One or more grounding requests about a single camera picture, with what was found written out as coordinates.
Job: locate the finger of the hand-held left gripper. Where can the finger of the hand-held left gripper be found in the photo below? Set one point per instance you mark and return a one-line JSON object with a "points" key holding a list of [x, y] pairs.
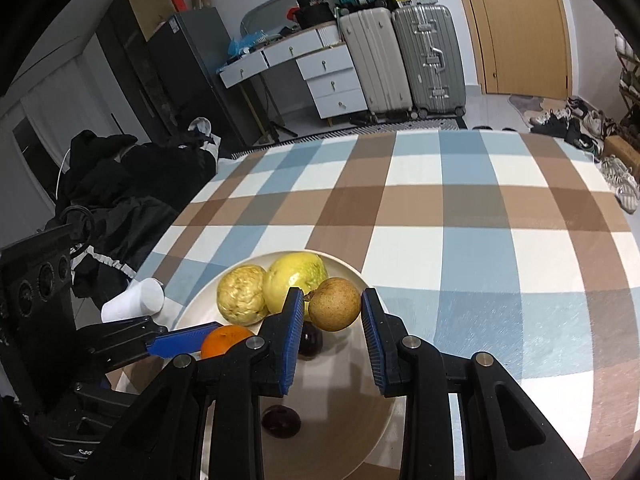
{"points": [[180, 342]]}

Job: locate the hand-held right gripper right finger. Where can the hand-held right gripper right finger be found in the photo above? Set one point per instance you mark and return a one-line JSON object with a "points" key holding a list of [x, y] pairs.
{"points": [[372, 347]]}

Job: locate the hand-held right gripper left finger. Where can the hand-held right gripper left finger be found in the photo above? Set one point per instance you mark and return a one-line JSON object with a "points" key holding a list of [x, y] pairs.
{"points": [[292, 345]]}

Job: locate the dark purple plum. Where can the dark purple plum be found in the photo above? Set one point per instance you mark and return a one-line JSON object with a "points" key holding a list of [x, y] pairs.
{"points": [[311, 341], [281, 421]]}

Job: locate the orange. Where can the orange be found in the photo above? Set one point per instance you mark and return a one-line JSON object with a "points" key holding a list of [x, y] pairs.
{"points": [[225, 341]]}

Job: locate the brown longan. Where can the brown longan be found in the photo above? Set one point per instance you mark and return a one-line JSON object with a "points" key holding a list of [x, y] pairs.
{"points": [[334, 305]]}

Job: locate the beige round plate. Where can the beige round plate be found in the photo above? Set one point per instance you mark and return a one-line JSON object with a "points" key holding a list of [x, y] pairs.
{"points": [[345, 400]]}

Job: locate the smooth yellow guava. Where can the smooth yellow guava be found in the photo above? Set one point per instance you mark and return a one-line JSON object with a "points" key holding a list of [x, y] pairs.
{"points": [[292, 280]]}

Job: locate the bumpy pale yellow fruit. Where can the bumpy pale yellow fruit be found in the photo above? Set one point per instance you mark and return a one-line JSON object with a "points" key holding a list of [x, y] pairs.
{"points": [[242, 295]]}

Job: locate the white paper towel roll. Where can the white paper towel roll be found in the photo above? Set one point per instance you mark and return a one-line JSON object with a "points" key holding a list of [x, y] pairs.
{"points": [[132, 302]]}

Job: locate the checkered tablecloth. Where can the checkered tablecloth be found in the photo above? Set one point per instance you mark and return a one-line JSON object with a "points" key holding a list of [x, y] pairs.
{"points": [[475, 260]]}

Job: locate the pile of black clothes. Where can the pile of black clothes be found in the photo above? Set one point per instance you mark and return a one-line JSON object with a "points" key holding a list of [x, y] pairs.
{"points": [[135, 180]]}

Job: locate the black tripod legs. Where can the black tripod legs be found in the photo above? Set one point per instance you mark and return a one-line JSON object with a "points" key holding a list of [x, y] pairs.
{"points": [[280, 132]]}

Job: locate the striped floor rug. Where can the striped floor rug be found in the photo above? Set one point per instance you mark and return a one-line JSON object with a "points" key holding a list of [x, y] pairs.
{"points": [[350, 130]]}

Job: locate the dark wardrobe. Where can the dark wardrobe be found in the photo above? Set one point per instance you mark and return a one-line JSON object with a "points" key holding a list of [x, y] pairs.
{"points": [[125, 70]]}

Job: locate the dark grey refrigerator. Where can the dark grey refrigerator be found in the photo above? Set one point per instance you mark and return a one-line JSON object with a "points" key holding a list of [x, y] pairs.
{"points": [[200, 75]]}

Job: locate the white desk with drawers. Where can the white desk with drawers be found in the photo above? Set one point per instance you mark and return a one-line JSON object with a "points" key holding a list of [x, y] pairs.
{"points": [[325, 75]]}

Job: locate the beige suitcase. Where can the beige suitcase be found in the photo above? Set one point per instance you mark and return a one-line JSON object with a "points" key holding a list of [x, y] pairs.
{"points": [[375, 62]]}

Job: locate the grey door mat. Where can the grey door mat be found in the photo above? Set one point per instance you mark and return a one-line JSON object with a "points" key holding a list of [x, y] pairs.
{"points": [[525, 104]]}

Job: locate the silver suitcase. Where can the silver suitcase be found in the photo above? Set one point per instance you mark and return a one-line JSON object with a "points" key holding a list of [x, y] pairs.
{"points": [[430, 60]]}

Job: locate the pair of white sneakers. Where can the pair of white sneakers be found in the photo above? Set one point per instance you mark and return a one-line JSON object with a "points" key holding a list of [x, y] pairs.
{"points": [[620, 182]]}

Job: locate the scattered dark and white sneakers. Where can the scattered dark and white sneakers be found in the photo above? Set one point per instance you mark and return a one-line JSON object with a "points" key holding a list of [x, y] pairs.
{"points": [[575, 122]]}

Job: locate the blue plastic bag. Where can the blue plastic bag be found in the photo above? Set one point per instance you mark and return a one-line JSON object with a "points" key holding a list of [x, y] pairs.
{"points": [[245, 44]]}

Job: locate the small brown cardboard box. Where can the small brown cardboard box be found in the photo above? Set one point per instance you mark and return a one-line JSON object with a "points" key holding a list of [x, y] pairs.
{"points": [[622, 150]]}

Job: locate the black bag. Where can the black bag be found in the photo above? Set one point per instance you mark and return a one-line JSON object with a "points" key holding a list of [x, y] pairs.
{"points": [[315, 15]]}

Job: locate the red cap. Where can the red cap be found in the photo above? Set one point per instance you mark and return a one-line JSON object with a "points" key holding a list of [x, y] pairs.
{"points": [[293, 13]]}

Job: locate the large cardboard box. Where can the large cardboard box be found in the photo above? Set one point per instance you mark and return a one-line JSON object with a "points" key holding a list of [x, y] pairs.
{"points": [[147, 7]]}

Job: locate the grey arched mirror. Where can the grey arched mirror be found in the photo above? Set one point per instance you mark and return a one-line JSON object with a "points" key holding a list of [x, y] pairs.
{"points": [[267, 12]]}

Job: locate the red folder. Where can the red folder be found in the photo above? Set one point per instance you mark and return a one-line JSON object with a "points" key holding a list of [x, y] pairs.
{"points": [[181, 1]]}

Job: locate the wooden door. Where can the wooden door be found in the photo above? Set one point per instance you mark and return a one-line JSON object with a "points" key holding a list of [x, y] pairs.
{"points": [[520, 30]]}

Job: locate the wooden shoe rack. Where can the wooden shoe rack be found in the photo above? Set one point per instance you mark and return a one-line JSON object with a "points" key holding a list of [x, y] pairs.
{"points": [[631, 110]]}

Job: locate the rows of assorted shoes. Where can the rows of assorted shoes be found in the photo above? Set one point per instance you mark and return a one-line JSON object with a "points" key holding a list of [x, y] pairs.
{"points": [[627, 60]]}

